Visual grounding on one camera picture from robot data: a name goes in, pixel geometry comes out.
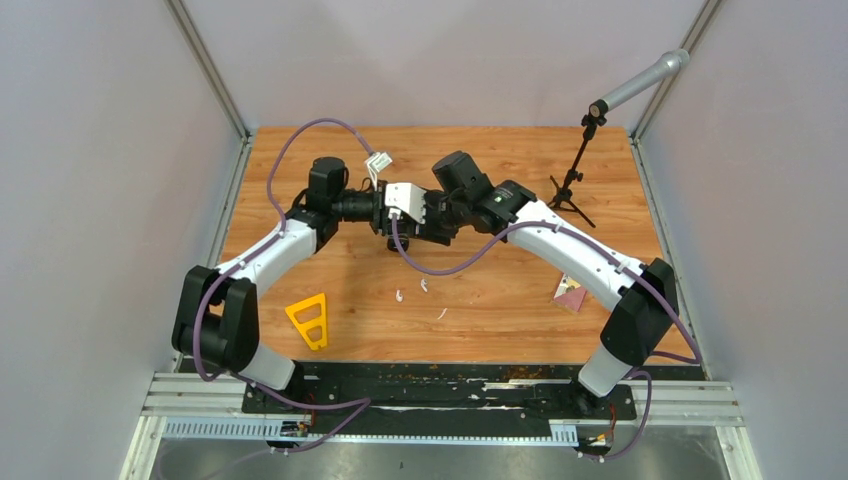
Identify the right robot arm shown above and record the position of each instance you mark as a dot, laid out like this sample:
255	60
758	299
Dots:
641	298

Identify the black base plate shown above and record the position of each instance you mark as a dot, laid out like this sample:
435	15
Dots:
549	390

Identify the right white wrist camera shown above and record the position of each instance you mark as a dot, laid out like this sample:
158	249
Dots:
405	198

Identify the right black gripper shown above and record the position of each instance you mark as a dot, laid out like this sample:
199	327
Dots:
428	231

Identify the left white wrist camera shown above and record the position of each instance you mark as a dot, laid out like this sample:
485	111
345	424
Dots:
375	164

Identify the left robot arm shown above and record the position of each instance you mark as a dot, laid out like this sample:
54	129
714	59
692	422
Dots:
217	319

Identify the grey metal cylinder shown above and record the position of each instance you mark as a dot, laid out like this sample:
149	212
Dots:
670	63

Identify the red playing card box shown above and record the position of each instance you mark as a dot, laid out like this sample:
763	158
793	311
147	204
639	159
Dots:
569	294

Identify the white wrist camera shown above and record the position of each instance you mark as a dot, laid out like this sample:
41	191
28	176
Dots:
405	198
375	164

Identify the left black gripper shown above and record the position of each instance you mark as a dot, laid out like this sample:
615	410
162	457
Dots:
381	223

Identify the black tripod stand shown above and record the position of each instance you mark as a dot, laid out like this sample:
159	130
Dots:
562	200

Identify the yellow triangular plastic piece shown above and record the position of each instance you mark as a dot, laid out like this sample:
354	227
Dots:
309	318

